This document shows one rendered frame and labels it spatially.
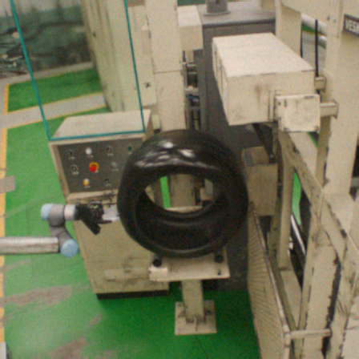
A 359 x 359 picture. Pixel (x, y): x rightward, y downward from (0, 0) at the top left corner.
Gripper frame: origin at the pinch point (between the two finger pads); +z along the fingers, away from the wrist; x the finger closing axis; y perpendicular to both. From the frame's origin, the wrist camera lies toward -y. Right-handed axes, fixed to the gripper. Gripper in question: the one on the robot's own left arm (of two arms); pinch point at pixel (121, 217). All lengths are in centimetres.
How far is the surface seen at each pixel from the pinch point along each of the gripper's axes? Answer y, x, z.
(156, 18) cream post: 80, 27, 15
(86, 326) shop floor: -114, 30, -35
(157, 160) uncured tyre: 34.2, -9.3, 17.1
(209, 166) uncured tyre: 33, -11, 37
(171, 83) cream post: 54, 27, 21
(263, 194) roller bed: 2, 20, 67
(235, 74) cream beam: 74, -33, 40
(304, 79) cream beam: 74, -35, 59
